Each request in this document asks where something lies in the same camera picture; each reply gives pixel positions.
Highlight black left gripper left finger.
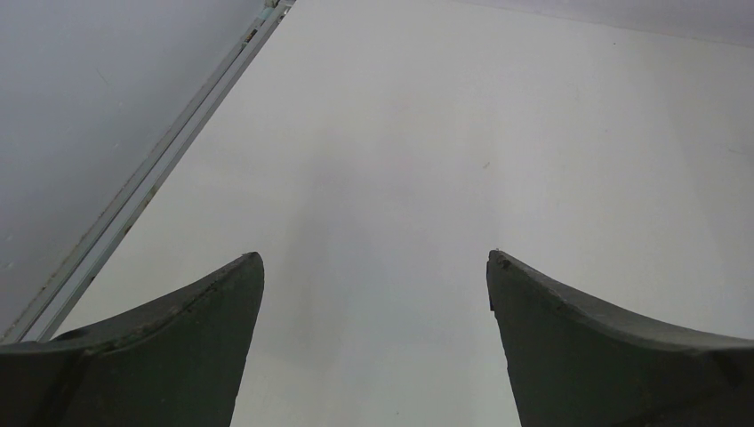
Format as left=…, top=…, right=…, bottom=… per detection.
left=1, top=253, right=264, bottom=426

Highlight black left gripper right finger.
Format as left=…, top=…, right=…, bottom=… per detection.
left=486, top=250, right=753, bottom=426

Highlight aluminium table edge rail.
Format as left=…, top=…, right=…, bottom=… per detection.
left=1, top=1, right=291, bottom=344

